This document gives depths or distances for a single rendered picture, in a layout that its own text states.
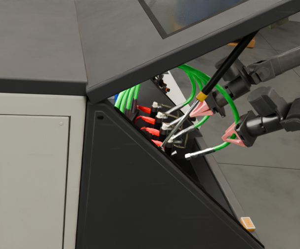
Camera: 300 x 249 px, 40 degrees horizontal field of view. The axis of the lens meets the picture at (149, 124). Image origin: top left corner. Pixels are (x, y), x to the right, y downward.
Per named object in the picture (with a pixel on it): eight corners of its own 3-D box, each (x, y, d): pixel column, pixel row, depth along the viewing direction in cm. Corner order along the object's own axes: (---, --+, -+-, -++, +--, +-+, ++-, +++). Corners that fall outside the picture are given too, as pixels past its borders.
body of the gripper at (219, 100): (202, 86, 130) (222, 74, 128) (219, 110, 134) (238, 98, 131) (203, 95, 125) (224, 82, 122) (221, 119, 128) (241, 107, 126)
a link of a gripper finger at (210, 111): (181, 100, 133) (206, 85, 130) (193, 116, 136) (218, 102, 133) (182, 109, 127) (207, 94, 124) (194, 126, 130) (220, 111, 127)
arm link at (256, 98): (305, 129, 102) (314, 106, 107) (280, 95, 98) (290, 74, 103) (265, 138, 111) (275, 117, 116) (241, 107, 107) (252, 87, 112)
